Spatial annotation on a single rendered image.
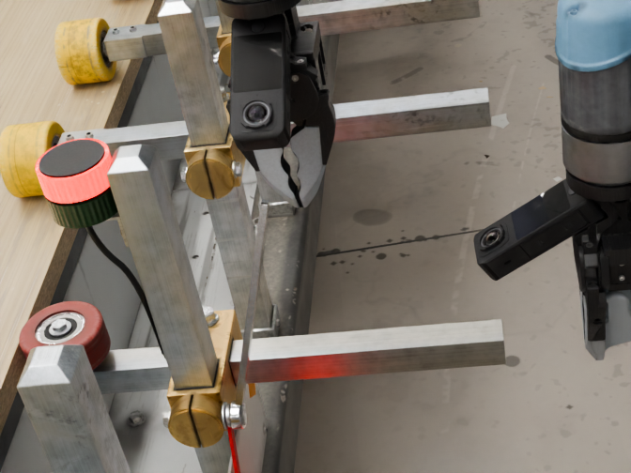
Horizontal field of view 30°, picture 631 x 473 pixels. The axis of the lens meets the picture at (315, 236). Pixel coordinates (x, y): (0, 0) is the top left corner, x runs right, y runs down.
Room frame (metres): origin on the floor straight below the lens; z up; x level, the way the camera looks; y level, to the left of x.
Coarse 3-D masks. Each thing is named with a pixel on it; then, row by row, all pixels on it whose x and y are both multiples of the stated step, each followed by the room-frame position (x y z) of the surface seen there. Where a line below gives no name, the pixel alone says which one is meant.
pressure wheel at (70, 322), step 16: (64, 304) 0.91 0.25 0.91; (80, 304) 0.90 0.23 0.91; (32, 320) 0.89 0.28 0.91; (48, 320) 0.89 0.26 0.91; (64, 320) 0.88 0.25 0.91; (80, 320) 0.88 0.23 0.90; (96, 320) 0.87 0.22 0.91; (32, 336) 0.87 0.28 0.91; (48, 336) 0.87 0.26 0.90; (64, 336) 0.86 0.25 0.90; (80, 336) 0.85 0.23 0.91; (96, 336) 0.85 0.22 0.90; (96, 352) 0.85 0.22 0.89
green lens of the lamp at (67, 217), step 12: (108, 192) 0.80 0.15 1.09; (48, 204) 0.81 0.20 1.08; (84, 204) 0.79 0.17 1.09; (96, 204) 0.79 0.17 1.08; (108, 204) 0.80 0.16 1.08; (60, 216) 0.79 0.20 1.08; (72, 216) 0.79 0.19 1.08; (84, 216) 0.79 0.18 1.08; (96, 216) 0.79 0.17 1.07; (108, 216) 0.79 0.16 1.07; (72, 228) 0.79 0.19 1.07
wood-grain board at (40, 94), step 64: (0, 0) 1.70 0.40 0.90; (64, 0) 1.65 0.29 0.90; (128, 0) 1.61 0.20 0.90; (0, 64) 1.48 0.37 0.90; (128, 64) 1.40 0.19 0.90; (0, 128) 1.30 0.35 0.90; (64, 128) 1.27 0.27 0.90; (0, 192) 1.15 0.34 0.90; (0, 256) 1.02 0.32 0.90; (64, 256) 1.02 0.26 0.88; (0, 320) 0.91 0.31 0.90; (0, 384) 0.82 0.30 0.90
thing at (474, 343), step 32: (128, 352) 0.87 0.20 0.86; (160, 352) 0.86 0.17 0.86; (256, 352) 0.83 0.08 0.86; (288, 352) 0.83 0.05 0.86; (320, 352) 0.82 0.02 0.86; (352, 352) 0.81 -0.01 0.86; (384, 352) 0.80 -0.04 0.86; (416, 352) 0.80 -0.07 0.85; (448, 352) 0.79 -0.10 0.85; (480, 352) 0.79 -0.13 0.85; (128, 384) 0.85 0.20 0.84; (160, 384) 0.84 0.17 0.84
